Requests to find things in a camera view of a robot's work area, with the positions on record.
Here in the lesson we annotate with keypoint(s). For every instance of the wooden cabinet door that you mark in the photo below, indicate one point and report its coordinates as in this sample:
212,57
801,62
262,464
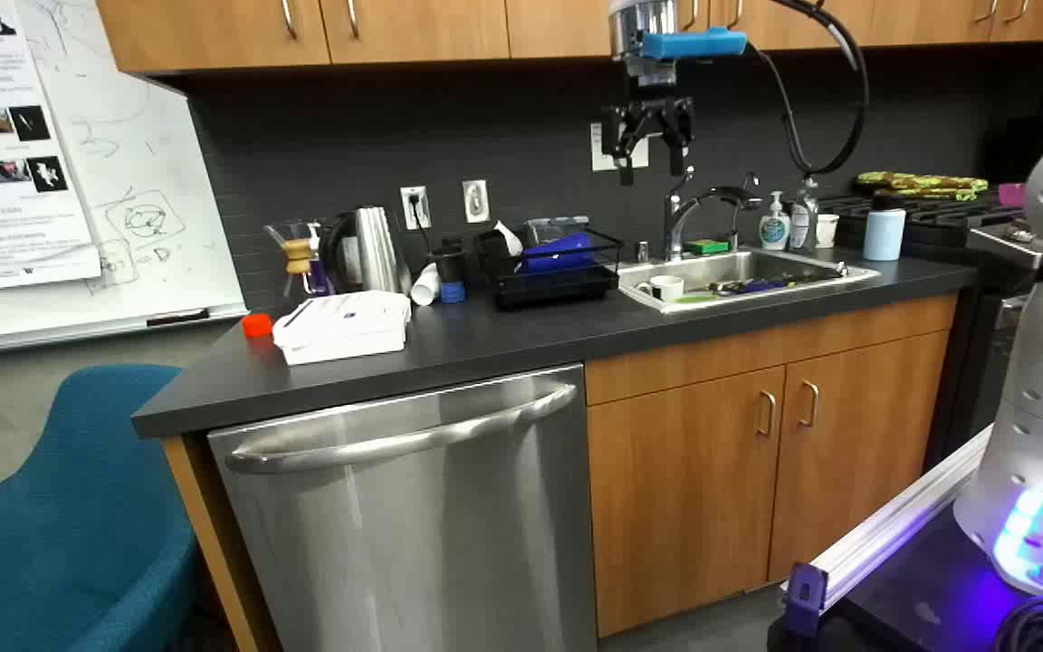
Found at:
865,457
678,509

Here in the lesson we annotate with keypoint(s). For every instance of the small magenta object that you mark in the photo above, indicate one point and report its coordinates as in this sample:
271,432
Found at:
1013,195

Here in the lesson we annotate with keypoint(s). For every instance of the blue upholstered chair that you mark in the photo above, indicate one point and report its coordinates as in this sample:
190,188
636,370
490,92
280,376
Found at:
62,521

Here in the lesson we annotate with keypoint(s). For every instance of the green sponge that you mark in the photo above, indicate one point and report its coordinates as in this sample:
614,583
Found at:
712,248

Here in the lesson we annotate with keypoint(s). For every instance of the black stove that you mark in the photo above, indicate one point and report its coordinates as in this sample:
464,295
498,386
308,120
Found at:
969,237

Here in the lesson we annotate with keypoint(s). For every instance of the paper poster with photos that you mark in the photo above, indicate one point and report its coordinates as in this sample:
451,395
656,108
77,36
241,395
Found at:
0,146

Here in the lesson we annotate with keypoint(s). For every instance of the metal kettle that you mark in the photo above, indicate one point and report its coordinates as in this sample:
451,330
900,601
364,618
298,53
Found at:
346,259

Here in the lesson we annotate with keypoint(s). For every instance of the dark metal faucet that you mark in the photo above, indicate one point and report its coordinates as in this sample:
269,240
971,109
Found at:
678,224

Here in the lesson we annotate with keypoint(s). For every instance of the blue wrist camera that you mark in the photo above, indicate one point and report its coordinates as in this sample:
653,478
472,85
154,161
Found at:
697,47

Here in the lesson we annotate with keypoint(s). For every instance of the small orange cap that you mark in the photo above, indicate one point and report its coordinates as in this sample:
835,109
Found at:
257,328

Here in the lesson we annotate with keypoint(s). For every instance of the white paper wall sign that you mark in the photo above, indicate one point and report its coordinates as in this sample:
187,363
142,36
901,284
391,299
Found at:
597,159

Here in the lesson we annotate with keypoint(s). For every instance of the white wall outlet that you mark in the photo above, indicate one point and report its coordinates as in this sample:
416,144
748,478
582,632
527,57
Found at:
414,207
474,202

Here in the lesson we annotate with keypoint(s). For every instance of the clear glass container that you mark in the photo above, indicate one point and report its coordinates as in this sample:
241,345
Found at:
560,228

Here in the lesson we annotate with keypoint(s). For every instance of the white cup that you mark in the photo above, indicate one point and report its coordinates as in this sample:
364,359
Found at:
667,289

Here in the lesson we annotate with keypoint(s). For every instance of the stainless steel sink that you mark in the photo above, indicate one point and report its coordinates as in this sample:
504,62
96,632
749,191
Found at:
777,269

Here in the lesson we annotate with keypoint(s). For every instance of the dish soap bottle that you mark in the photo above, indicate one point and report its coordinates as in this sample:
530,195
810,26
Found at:
804,224

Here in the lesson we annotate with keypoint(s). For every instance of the yellow green bundle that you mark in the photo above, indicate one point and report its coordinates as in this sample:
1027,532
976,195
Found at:
922,188

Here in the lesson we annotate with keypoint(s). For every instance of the wooden upper cabinet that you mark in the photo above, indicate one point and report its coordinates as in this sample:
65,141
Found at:
217,30

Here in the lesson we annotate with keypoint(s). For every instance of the silver metal cup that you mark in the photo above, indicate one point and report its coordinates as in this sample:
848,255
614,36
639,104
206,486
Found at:
376,248

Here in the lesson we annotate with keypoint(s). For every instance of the light blue canister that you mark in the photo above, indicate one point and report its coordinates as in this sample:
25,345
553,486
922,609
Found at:
886,237

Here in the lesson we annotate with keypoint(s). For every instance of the white plastic box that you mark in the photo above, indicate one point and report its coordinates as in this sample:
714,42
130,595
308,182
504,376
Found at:
341,352
346,313

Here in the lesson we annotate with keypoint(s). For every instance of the aluminium frame rail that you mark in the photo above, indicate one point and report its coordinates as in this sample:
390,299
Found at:
895,526

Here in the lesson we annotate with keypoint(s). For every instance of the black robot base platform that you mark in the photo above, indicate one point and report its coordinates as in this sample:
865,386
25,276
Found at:
922,601

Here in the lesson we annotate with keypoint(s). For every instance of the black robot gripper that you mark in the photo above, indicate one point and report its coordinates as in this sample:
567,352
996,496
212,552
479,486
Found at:
653,92

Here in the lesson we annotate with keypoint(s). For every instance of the stainless steel dishwasher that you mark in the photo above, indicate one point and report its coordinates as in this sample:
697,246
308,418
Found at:
414,532

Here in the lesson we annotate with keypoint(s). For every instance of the blue rail bracket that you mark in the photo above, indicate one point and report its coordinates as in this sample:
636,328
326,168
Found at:
804,601

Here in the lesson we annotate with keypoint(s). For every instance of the clear soap dispenser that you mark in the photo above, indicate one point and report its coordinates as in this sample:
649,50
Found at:
771,231

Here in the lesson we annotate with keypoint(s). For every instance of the whiteboard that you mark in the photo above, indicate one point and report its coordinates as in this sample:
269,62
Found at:
159,195

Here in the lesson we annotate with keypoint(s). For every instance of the white mug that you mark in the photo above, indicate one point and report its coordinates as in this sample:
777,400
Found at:
828,232

